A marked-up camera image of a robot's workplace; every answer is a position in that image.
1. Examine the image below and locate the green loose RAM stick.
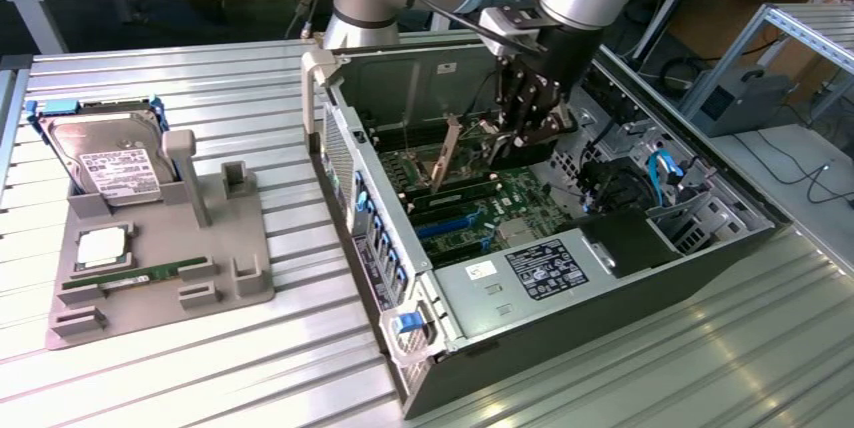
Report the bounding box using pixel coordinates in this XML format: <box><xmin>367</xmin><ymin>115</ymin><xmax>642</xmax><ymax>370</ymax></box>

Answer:
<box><xmin>70</xmin><ymin>258</ymin><xmax>207</xmax><ymax>293</ymax></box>

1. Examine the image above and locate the black expansion slot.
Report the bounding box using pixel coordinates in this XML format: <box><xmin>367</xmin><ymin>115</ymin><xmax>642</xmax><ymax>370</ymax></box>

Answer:
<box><xmin>426</xmin><ymin>240</ymin><xmax>494</xmax><ymax>265</ymax></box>

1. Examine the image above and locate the green motherboard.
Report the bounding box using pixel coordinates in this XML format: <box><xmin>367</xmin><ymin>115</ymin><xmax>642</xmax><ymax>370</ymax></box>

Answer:
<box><xmin>373</xmin><ymin>120</ymin><xmax>569</xmax><ymax>269</ymax></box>

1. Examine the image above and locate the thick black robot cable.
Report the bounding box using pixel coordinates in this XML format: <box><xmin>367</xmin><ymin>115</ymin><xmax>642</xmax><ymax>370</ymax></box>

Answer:
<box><xmin>410</xmin><ymin>0</ymin><xmax>553</xmax><ymax>54</ymax></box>

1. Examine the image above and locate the black cable on table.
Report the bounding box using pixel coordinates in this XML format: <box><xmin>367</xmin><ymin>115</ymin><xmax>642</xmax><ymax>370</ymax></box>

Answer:
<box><xmin>733</xmin><ymin>130</ymin><xmax>854</xmax><ymax>205</ymax></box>

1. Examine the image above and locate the black fitted RAM stick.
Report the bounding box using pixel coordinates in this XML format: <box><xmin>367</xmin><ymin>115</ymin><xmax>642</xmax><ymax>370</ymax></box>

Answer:
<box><xmin>406</xmin><ymin>180</ymin><xmax>499</xmax><ymax>212</ymax></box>

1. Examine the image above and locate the silver CPU chip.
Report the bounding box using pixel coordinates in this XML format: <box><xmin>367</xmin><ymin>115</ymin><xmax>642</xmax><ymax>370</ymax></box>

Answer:
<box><xmin>75</xmin><ymin>228</ymin><xmax>130</xmax><ymax>267</ymax></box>

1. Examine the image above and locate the grey box device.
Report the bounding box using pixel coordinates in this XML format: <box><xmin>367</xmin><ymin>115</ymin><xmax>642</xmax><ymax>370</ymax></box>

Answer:
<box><xmin>690</xmin><ymin>69</ymin><xmax>793</xmax><ymax>138</ymax></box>

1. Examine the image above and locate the blue expansion slot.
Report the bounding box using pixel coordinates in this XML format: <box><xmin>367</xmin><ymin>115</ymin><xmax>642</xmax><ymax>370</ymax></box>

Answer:
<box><xmin>414</xmin><ymin>212</ymin><xmax>479</xmax><ymax>239</ymax></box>

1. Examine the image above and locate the grey parts rack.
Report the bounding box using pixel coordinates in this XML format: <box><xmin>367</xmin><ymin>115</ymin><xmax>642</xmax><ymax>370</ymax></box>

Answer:
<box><xmin>44</xmin><ymin>130</ymin><xmax>276</xmax><ymax>352</ymax></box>

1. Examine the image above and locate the aluminium frame rack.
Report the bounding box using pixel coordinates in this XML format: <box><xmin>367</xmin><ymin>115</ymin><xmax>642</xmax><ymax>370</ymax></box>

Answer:
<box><xmin>679</xmin><ymin>1</ymin><xmax>854</xmax><ymax>124</ymax></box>

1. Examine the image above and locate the blue disk caddy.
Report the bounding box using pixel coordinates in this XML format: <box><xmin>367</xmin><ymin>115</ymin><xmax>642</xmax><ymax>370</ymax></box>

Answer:
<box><xmin>24</xmin><ymin>94</ymin><xmax>176</xmax><ymax>184</ymax></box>

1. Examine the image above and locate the grey power supply unit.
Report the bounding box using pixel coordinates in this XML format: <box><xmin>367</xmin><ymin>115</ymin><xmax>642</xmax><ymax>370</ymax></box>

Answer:
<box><xmin>430</xmin><ymin>230</ymin><xmax>615</xmax><ymax>342</ymax></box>

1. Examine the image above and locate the metal disk bay cage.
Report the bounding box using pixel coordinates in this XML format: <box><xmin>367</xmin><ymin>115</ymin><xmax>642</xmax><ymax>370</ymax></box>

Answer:
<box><xmin>533</xmin><ymin>97</ymin><xmax>606</xmax><ymax>169</ymax></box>

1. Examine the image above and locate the black plastic shroud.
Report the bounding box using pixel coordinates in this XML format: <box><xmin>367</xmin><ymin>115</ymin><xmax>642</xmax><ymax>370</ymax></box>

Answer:
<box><xmin>557</xmin><ymin>207</ymin><xmax>686</xmax><ymax>279</ymax></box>

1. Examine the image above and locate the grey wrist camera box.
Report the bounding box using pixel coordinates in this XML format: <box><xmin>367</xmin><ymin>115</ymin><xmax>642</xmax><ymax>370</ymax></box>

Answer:
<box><xmin>478</xmin><ymin>6</ymin><xmax>553</xmax><ymax>55</ymax></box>

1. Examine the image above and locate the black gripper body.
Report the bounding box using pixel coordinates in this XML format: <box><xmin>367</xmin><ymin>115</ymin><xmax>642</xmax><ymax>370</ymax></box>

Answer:
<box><xmin>503</xmin><ymin>22</ymin><xmax>607</xmax><ymax>99</ymax></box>

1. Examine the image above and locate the black graphics card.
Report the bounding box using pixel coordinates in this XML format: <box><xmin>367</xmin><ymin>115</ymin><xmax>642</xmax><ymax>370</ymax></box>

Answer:
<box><xmin>426</xmin><ymin>112</ymin><xmax>577</xmax><ymax>195</ymax></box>

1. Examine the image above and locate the black stand pole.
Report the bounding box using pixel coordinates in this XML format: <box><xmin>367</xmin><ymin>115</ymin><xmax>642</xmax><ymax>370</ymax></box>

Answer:
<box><xmin>630</xmin><ymin>0</ymin><xmax>722</xmax><ymax>62</ymax></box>

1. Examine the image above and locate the open black PC case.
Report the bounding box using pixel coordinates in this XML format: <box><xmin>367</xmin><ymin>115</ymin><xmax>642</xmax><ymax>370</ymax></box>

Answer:
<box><xmin>300</xmin><ymin>22</ymin><xmax>796</xmax><ymax>420</ymax></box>

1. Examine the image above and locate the silver hard disk drive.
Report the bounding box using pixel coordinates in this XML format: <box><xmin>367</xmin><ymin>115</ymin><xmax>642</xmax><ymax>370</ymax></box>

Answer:
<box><xmin>36</xmin><ymin>110</ymin><xmax>168</xmax><ymax>208</ymax></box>

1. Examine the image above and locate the blue disk wire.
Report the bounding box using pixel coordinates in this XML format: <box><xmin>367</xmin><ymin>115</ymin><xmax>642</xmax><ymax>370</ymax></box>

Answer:
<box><xmin>645</xmin><ymin>145</ymin><xmax>682</xmax><ymax>209</ymax></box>

